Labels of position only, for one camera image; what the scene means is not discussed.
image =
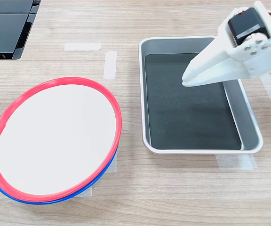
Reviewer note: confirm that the red-rimmed round white plate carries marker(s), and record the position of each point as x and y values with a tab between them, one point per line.
55	139

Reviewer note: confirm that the steel tray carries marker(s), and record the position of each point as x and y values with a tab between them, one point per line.
249	117

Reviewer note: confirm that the black glossy device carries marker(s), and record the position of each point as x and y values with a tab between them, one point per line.
3	30

